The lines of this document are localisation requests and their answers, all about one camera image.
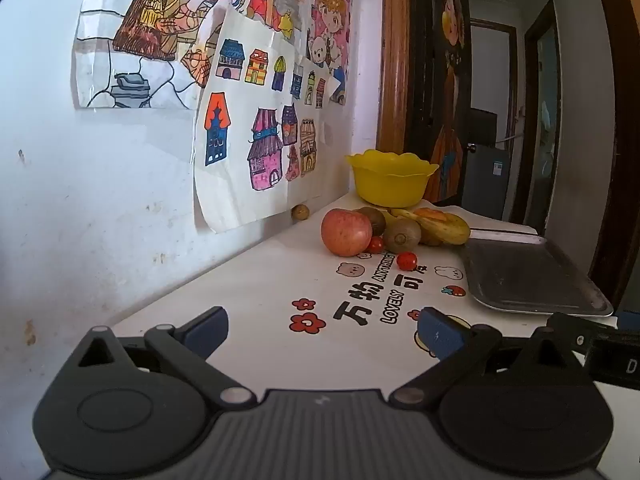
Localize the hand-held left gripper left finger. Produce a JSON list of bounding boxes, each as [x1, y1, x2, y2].
[[65, 306, 254, 411]]

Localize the woman in dress poster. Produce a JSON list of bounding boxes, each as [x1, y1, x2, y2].
[[429, 0, 472, 204]]

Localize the child crayon drawing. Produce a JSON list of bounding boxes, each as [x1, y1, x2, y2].
[[74, 0, 321, 111]]

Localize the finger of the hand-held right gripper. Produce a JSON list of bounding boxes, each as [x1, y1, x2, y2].
[[546, 311, 622, 357]]

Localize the anime girl poster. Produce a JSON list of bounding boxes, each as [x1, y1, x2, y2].
[[309, 0, 354, 107]]

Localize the white printed table mat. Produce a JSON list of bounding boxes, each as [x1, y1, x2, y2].
[[111, 202, 617, 397]]

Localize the yellow scalloped plastic bowl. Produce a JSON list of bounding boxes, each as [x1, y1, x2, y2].
[[346, 149, 440, 209]]

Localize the metal tray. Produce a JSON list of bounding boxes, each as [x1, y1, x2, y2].
[[458, 233, 615, 317]]

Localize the brown wooden door frame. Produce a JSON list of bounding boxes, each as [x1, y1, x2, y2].
[[376, 0, 414, 155]]

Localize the brown kiwi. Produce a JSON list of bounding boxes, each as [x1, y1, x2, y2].
[[356, 206, 387, 237], [382, 217, 423, 255]]

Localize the grey washing machine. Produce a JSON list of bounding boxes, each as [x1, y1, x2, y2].
[[462, 109, 512, 221]]

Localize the red apple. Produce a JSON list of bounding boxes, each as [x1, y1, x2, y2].
[[320, 208, 374, 258]]

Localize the dark wooden door frame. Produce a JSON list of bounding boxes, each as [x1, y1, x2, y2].
[[586, 0, 640, 312]]

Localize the brown hallway door frame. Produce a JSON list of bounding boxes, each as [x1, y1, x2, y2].
[[469, 17, 520, 223]]

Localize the large yellow banana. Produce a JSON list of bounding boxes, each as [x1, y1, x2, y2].
[[417, 212, 472, 246]]

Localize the colourful houses drawing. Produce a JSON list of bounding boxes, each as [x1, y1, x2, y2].
[[192, 2, 342, 234]]

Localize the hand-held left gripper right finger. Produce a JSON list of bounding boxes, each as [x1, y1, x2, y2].
[[389, 306, 583, 409]]

